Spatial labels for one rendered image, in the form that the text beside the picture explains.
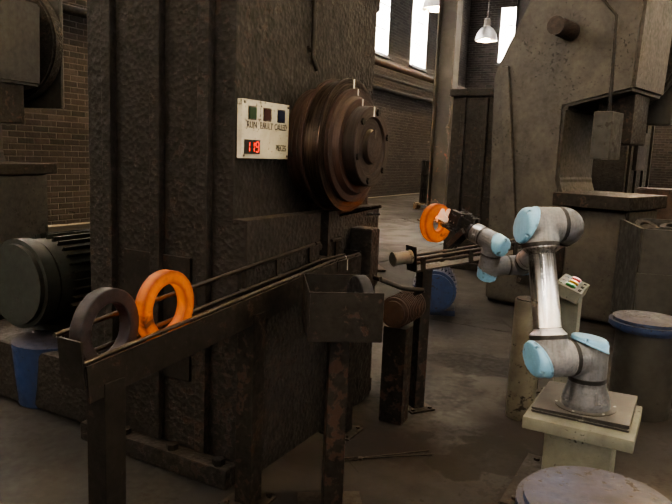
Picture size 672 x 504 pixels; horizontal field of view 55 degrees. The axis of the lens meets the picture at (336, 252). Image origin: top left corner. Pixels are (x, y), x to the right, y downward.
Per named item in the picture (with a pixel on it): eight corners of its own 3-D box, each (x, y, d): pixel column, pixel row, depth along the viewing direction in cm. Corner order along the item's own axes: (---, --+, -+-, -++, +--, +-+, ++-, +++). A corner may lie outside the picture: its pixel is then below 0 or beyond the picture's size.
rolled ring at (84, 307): (135, 278, 150) (123, 276, 151) (75, 304, 134) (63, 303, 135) (143, 351, 155) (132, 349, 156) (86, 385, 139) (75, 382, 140)
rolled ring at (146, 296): (178, 353, 165) (168, 351, 167) (202, 287, 171) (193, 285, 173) (133, 331, 150) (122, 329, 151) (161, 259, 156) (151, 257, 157)
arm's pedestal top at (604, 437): (641, 417, 214) (642, 406, 214) (632, 454, 187) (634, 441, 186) (542, 396, 230) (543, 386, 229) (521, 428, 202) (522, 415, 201)
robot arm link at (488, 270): (507, 283, 243) (513, 257, 239) (480, 284, 241) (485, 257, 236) (498, 273, 250) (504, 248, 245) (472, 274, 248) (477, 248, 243)
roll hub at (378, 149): (340, 186, 219) (343, 102, 215) (375, 185, 244) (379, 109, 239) (354, 187, 217) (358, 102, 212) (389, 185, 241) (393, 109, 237)
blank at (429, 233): (429, 249, 263) (435, 250, 260) (414, 219, 255) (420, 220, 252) (450, 225, 269) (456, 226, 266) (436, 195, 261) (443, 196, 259)
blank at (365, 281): (367, 323, 172) (379, 322, 173) (359, 268, 177) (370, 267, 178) (350, 336, 186) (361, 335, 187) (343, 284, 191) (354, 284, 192)
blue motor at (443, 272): (410, 318, 439) (413, 268, 434) (413, 299, 495) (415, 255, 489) (455, 321, 434) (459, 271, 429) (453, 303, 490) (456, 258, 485)
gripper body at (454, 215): (462, 208, 255) (484, 219, 246) (456, 228, 257) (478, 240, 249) (448, 208, 250) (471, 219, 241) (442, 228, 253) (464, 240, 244)
